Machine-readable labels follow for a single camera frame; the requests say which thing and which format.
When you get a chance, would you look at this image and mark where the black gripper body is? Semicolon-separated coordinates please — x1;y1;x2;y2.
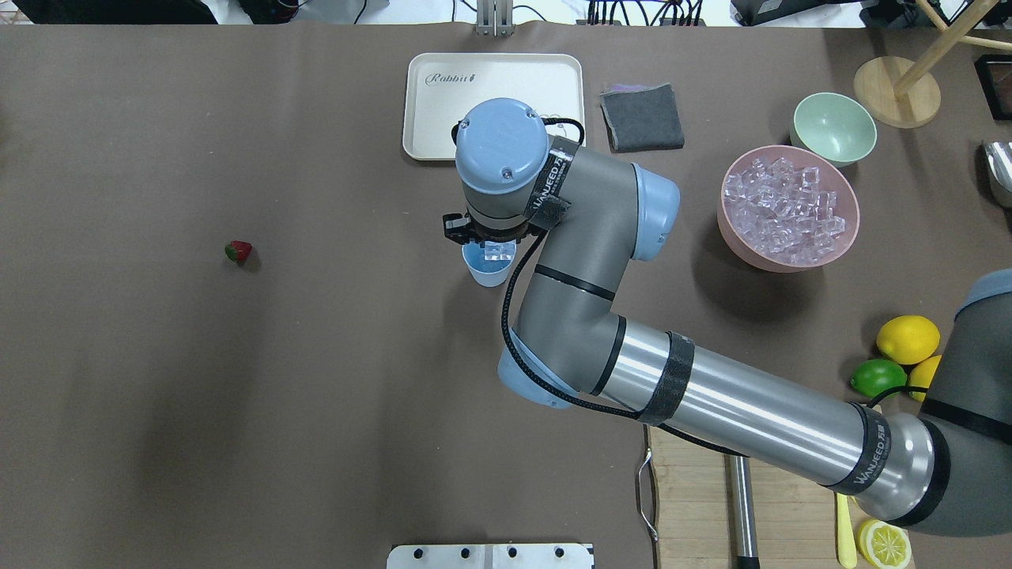
473;224;528;243

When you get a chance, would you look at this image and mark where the clear ice cube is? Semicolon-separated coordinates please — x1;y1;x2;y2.
483;241;516;263

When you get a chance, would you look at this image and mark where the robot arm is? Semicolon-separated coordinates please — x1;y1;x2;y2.
444;98;1010;537

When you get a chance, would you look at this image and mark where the light blue cup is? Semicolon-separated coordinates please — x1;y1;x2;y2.
462;242;516;288

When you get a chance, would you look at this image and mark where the pile of clear ice cubes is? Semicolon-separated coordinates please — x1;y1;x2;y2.
723;156;846;265

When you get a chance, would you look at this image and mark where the white rabbit tray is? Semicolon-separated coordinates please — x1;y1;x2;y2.
402;53;585;161

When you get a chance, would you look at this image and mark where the grey folded cloth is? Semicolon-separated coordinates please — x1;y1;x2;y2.
599;83;685;153

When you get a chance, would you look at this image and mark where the red strawberry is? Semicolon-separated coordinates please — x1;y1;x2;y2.
224;240;253;264

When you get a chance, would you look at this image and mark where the pink bowl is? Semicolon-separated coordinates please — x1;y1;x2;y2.
716;145;860;273

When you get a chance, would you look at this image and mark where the mint green bowl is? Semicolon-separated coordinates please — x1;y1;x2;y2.
789;92;878;167

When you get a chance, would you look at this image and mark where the green lime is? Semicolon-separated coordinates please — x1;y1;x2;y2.
850;359;908;398

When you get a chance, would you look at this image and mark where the wooden cutting board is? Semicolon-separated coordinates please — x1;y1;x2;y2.
643;428;840;568

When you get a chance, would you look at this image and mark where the yellow lemon upper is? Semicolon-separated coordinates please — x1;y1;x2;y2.
875;315;941;365

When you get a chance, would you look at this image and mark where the yellow lemon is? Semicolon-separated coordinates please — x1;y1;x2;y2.
875;315;941;365
907;354;941;389

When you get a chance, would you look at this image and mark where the wooden stand with round base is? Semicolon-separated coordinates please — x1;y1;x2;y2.
853;1;1011;129

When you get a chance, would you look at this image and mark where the yellow lemon lower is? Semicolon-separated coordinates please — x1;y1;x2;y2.
907;354;941;389

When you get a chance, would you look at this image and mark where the yellow plastic knife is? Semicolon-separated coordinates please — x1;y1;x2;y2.
834;493;858;569

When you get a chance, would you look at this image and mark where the lemon half lower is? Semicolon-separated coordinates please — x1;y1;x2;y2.
856;519;913;568

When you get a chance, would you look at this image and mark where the metal scoop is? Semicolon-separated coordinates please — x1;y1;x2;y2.
982;141;1011;209

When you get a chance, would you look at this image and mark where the aluminium camera post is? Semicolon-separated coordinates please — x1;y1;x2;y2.
473;0;515;37

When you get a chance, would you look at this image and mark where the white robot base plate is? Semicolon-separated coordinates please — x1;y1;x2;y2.
386;543;596;568

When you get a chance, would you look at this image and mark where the steel cylindrical knife handle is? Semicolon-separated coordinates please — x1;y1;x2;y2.
727;456;761;568

